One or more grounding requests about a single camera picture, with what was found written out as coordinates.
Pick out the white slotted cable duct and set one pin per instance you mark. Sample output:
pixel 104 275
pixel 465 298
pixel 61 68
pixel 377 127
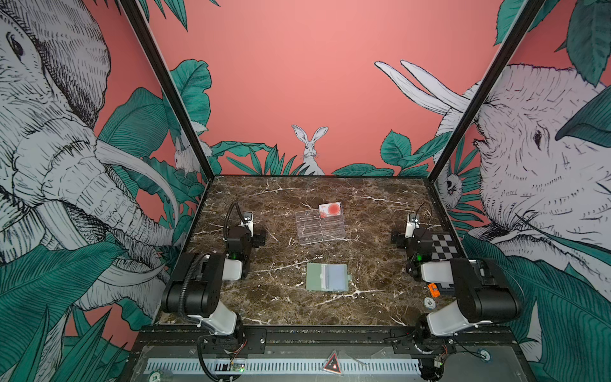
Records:
pixel 282 366

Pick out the black white checkerboard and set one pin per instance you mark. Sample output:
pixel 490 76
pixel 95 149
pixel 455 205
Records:
pixel 444 247

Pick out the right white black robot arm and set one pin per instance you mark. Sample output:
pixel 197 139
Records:
pixel 483 295

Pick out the black mounting rail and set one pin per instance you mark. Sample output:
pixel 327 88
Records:
pixel 257 340

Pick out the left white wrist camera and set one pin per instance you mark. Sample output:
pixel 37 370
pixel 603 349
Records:
pixel 248 222

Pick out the red warning triangle sticker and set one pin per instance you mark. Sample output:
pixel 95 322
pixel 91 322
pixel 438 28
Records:
pixel 332 364

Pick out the small orange toy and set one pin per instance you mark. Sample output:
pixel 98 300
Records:
pixel 433 289

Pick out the small white round disc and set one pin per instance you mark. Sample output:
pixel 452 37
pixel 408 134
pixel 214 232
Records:
pixel 429 303

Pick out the clear plastic organizer box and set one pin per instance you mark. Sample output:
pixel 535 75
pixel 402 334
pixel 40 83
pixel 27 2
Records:
pixel 313 229

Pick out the left black frame post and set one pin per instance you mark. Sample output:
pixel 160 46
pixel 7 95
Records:
pixel 146 40

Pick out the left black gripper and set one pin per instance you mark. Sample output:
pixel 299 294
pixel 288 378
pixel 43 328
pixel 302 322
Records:
pixel 256 239

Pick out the right black frame post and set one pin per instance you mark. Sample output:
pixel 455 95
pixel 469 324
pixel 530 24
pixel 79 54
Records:
pixel 513 38

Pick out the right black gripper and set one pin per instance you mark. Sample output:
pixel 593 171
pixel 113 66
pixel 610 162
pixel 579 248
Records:
pixel 402 243

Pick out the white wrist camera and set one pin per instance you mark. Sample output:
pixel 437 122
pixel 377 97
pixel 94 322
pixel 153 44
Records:
pixel 248 222
pixel 413 223

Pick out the black frame post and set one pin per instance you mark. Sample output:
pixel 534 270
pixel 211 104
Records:
pixel 513 38
pixel 146 40

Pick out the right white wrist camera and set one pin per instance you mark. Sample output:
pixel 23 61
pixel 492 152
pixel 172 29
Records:
pixel 413 223

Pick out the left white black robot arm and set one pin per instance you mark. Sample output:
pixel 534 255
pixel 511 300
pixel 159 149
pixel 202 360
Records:
pixel 194 290

